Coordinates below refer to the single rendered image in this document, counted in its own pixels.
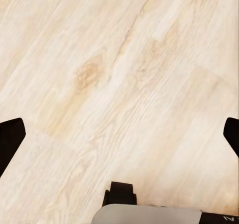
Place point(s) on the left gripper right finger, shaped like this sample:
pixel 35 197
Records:
pixel 231 133

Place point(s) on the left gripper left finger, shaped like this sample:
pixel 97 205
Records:
pixel 12 133

